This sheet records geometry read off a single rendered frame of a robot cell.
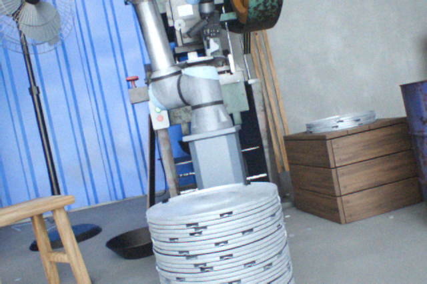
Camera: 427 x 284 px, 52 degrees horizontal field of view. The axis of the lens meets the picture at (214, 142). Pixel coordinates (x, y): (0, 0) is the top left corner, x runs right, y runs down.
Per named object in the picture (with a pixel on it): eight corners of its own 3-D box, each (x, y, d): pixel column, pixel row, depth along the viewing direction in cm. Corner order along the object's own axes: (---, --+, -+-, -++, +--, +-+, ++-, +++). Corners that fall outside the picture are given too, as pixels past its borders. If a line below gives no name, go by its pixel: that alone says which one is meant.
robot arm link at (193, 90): (213, 101, 146) (205, 61, 145) (180, 108, 153) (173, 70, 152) (229, 99, 156) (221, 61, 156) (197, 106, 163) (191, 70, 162)
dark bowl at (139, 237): (181, 253, 170) (177, 236, 170) (104, 271, 166) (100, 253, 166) (177, 235, 200) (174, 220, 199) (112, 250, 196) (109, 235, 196)
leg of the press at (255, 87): (298, 206, 209) (263, 20, 205) (275, 211, 208) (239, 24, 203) (255, 183, 301) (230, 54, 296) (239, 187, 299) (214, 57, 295)
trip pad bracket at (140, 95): (155, 124, 206) (147, 83, 205) (135, 128, 204) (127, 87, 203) (155, 124, 212) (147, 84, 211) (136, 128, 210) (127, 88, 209)
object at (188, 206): (300, 181, 98) (299, 178, 98) (227, 220, 75) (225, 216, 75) (202, 189, 116) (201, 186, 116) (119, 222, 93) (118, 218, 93)
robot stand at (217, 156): (261, 258, 146) (235, 127, 144) (207, 265, 149) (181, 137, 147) (263, 241, 165) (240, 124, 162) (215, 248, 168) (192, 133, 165)
